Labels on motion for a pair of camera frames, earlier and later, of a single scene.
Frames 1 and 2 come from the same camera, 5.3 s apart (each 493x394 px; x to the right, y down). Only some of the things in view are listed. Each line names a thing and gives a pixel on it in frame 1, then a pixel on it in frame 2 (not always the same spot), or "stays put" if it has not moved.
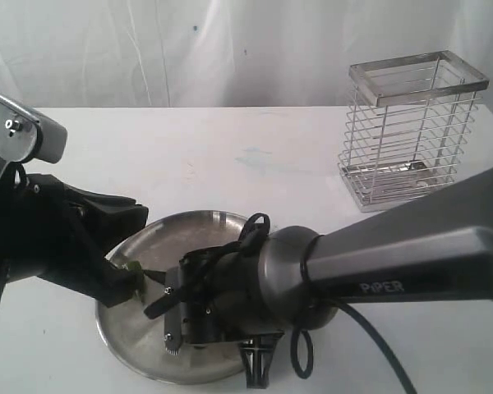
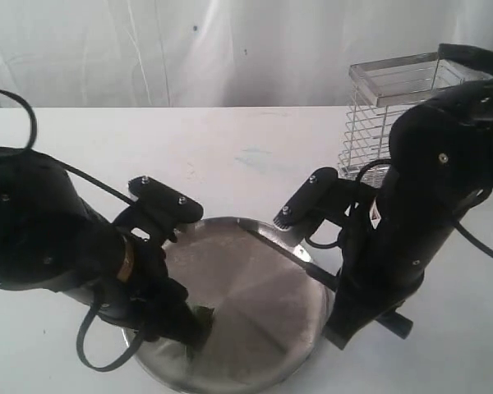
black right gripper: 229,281 to 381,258
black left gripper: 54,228 to 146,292
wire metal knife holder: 407,121 stays put
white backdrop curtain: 226,53 stays put
